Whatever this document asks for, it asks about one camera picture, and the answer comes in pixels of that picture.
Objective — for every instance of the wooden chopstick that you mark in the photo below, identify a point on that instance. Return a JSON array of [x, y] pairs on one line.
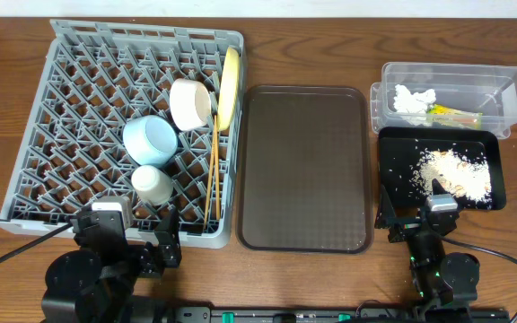
[[217, 178], [211, 172]]

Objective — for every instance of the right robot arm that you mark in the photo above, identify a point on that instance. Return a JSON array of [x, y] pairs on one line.
[[446, 281]]

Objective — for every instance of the black waste tray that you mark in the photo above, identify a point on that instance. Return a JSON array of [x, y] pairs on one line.
[[403, 149]]

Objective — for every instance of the brown serving tray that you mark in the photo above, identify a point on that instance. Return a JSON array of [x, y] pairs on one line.
[[306, 174]]

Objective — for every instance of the clear plastic bin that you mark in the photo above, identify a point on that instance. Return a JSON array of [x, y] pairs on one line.
[[487, 89]]

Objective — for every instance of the blue bowl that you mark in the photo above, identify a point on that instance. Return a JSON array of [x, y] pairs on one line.
[[150, 140]]

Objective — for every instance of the food scraps pile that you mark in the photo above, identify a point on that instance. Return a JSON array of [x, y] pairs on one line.
[[457, 175]]

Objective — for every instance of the yellow plate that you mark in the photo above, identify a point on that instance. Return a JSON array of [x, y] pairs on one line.
[[228, 89]]

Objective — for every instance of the white pink bowl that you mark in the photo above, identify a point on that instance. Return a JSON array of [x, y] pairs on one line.
[[190, 104]]

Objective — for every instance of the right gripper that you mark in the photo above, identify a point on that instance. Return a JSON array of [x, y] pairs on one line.
[[414, 224]]

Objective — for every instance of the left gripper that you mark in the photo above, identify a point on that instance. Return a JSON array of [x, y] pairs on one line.
[[129, 240]]

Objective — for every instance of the grey dishwasher rack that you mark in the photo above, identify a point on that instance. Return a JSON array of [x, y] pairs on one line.
[[97, 77]]

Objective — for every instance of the white cup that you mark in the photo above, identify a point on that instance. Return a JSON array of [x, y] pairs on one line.
[[152, 185]]

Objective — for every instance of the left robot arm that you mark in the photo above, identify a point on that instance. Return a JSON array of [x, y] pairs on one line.
[[96, 282]]

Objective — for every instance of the white tissue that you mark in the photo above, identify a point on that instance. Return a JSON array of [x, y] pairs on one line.
[[414, 105]]

